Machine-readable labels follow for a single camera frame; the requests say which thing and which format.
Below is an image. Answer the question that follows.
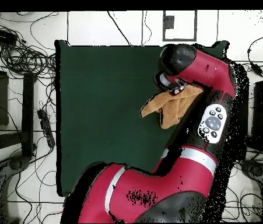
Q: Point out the tangle of black cables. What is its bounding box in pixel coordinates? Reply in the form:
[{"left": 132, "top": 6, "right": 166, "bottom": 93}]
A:
[{"left": 0, "top": 38, "right": 57, "bottom": 80}]

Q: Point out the orange terry towel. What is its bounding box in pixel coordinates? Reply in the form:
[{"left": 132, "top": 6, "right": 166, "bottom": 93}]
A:
[{"left": 139, "top": 84, "right": 205, "bottom": 130}]

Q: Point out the long black power strip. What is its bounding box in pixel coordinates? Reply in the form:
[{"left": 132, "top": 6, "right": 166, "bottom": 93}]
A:
[{"left": 37, "top": 108, "right": 57, "bottom": 149}]

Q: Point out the dark chair base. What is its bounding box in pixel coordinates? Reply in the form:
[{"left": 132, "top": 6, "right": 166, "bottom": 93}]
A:
[{"left": 239, "top": 158, "right": 263, "bottom": 222}]

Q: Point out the dark green table cloth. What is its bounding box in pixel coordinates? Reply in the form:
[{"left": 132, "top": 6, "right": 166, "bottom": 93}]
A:
[{"left": 54, "top": 39, "right": 230, "bottom": 198}]

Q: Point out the grey chair base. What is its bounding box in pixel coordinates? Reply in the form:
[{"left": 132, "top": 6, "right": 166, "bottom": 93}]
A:
[{"left": 0, "top": 155, "right": 33, "bottom": 224}]

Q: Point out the black adapter box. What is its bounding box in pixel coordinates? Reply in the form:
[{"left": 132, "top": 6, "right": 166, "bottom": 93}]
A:
[{"left": 0, "top": 27, "right": 18, "bottom": 47}]

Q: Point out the grey square frame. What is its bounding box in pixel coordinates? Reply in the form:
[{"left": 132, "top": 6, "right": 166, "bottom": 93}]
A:
[{"left": 162, "top": 10, "right": 198, "bottom": 43}]

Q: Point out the black metal frame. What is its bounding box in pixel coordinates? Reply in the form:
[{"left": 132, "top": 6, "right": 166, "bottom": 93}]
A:
[{"left": 0, "top": 52, "right": 38, "bottom": 164}]

